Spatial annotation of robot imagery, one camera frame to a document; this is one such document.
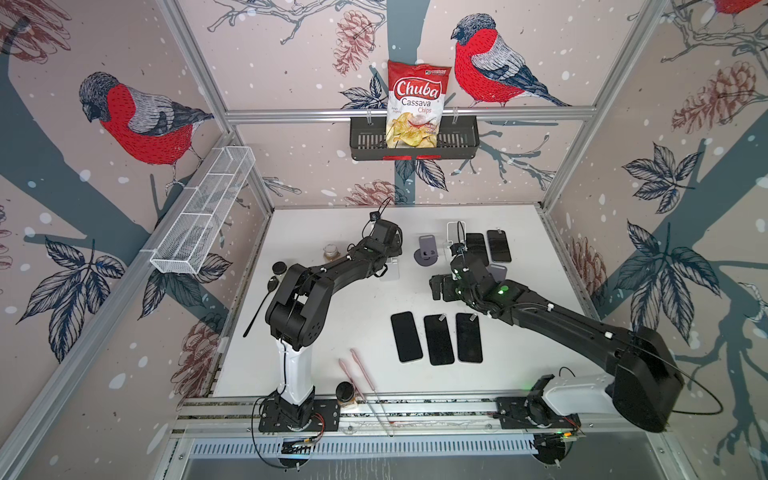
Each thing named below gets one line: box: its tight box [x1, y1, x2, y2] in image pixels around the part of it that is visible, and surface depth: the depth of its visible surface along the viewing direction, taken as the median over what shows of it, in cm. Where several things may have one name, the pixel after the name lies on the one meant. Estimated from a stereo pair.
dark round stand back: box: [414, 234, 438, 266], surface depth 103 cm
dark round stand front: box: [486, 264, 507, 282], surface depth 92 cm
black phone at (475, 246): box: [466, 233, 489, 266], surface depth 112 cm
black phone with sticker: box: [423, 313, 455, 366], surface depth 89 cm
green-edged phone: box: [390, 311, 423, 362], surface depth 89 cm
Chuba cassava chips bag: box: [386, 60, 452, 149], surface depth 86 cm
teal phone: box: [487, 228, 512, 263], surface depth 112 cm
